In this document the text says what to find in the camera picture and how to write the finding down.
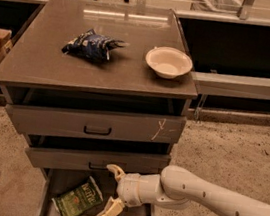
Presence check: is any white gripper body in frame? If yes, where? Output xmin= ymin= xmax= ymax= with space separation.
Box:
xmin=116 ymin=172 xmax=190 ymax=210

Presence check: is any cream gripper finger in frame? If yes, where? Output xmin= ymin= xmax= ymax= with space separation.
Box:
xmin=106 ymin=164 xmax=125 ymax=182
xmin=96 ymin=197 xmax=125 ymax=216

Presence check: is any green jalapeno chip bag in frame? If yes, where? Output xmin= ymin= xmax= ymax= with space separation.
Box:
xmin=52 ymin=176 xmax=103 ymax=216

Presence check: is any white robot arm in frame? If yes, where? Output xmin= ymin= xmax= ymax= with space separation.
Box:
xmin=96 ymin=164 xmax=270 ymax=216

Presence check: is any bottom grey drawer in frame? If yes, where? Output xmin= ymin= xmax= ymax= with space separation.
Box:
xmin=38 ymin=169 xmax=153 ymax=216

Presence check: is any grey drawer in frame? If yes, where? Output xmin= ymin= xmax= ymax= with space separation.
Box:
xmin=5 ymin=104 xmax=187 ymax=144
xmin=25 ymin=147 xmax=170 ymax=174
xmin=38 ymin=169 xmax=153 ymax=216

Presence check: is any top grey drawer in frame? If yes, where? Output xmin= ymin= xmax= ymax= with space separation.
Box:
xmin=5 ymin=104 xmax=187 ymax=144

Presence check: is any middle grey drawer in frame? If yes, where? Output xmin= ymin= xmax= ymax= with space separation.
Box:
xmin=25 ymin=147 xmax=170 ymax=174

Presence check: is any grey drawer cabinet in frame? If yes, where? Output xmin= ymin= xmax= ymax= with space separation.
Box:
xmin=0 ymin=0 xmax=197 ymax=216

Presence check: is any blue chip bag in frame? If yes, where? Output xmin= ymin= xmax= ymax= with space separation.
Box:
xmin=62 ymin=29 xmax=127 ymax=63

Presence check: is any white plastic bag bin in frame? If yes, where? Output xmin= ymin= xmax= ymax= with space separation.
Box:
xmin=190 ymin=0 xmax=241 ymax=14

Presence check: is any white bowl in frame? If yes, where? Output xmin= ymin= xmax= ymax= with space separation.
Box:
xmin=145 ymin=46 xmax=193 ymax=79

